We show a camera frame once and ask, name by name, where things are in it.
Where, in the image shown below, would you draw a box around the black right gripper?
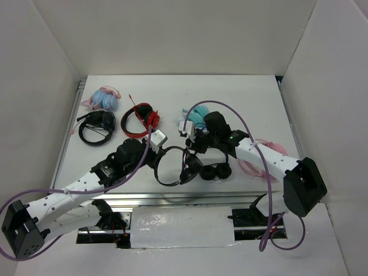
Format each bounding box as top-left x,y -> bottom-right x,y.
186,127 -> 220,154

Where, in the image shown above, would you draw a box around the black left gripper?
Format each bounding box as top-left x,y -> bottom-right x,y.
125,137 -> 166,175

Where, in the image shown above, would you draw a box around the black taped headphones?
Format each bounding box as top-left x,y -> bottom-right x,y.
154,145 -> 203,187

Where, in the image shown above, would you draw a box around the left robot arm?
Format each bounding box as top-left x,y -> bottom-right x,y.
1,136 -> 165,261

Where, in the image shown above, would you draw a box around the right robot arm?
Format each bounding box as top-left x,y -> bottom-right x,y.
179,112 -> 327,225

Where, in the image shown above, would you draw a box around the teal and white headphones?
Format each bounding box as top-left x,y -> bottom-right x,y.
174,105 -> 209,131

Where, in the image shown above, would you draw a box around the small black headphones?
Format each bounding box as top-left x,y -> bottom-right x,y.
199,153 -> 232,181

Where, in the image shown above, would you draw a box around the red and black headphones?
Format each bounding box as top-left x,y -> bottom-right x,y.
120,95 -> 160,139

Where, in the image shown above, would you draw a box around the blue and pink headphones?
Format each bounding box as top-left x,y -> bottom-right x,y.
80,86 -> 121,111

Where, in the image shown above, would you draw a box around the black gaming headset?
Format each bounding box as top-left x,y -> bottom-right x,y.
71,110 -> 116,147

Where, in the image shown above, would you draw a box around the white foil cover plate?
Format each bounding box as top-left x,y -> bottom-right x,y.
130,206 -> 235,249

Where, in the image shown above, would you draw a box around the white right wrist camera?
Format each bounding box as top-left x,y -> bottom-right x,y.
178,120 -> 195,140

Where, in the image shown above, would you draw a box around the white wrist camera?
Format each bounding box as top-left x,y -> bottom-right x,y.
178,120 -> 195,140
150,129 -> 167,153

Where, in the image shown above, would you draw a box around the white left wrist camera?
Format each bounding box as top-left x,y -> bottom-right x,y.
150,129 -> 167,153

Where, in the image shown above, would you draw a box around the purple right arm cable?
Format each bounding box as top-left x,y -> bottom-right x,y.
183,99 -> 306,251

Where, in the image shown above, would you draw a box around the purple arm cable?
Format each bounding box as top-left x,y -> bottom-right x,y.
183,99 -> 306,251
0,125 -> 153,262

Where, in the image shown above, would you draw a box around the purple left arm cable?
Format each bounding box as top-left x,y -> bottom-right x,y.
0,125 -> 153,262

